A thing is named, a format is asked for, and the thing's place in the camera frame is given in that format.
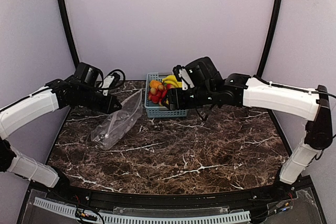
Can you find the clear zip top bag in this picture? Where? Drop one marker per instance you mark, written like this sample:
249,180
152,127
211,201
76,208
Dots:
118,124

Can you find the yellow banana bunch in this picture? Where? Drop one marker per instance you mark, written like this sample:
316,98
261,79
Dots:
171,79

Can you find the red lychee bunch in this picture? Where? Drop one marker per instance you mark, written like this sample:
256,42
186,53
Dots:
158,93

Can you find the orange mango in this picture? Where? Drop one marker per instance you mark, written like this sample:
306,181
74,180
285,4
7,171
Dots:
154,83

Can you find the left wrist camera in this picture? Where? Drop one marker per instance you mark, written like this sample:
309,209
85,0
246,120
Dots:
115,79

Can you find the grey slotted cable duct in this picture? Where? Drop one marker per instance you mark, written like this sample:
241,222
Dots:
136,215

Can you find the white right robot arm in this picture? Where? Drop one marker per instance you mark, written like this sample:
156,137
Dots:
202,84

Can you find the light blue plastic basket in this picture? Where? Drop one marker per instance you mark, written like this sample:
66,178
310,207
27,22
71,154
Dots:
155,110

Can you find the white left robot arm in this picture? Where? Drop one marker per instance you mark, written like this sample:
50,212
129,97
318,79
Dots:
86,87

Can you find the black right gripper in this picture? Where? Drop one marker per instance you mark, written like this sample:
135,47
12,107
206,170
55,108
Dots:
177,99

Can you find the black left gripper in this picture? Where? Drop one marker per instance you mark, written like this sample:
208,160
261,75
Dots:
105,102

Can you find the black front table rail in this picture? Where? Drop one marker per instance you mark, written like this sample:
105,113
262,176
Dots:
256,198

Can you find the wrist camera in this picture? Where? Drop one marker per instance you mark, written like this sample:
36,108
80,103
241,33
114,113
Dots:
182,76
115,79

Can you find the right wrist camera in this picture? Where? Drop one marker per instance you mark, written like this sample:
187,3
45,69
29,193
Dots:
182,76

